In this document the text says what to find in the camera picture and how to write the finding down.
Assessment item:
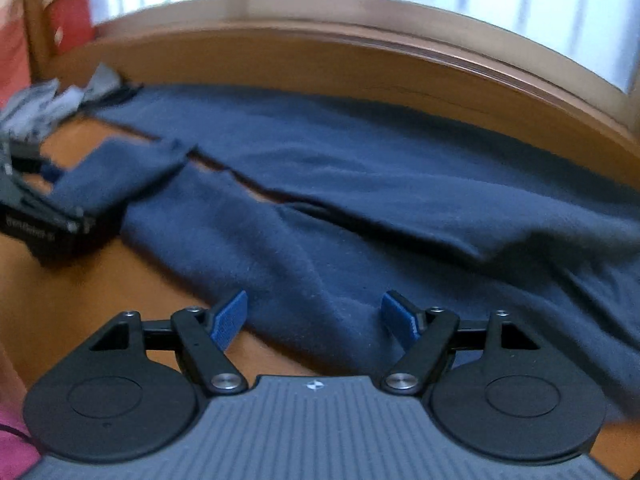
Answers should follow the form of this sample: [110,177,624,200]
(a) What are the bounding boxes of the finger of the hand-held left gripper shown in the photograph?
[0,142,64,187]
[0,175,84,231]

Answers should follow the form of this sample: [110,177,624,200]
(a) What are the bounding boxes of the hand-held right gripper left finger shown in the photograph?
[87,290,249,396]

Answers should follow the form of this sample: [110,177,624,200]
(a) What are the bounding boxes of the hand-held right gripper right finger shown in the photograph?
[381,290,544,396]

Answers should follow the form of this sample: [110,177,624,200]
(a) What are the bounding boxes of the navy blue fleece pants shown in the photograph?
[50,82,640,411]

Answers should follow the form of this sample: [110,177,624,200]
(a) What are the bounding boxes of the crumpled white printed cloth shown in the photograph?
[0,80,86,143]

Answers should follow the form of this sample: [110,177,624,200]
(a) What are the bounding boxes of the pink bedding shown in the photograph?
[0,7,33,106]

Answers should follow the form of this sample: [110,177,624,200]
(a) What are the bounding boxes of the red storage box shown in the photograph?
[47,0,97,56]

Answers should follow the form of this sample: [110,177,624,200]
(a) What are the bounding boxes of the window with wooden frame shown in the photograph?
[90,0,640,96]

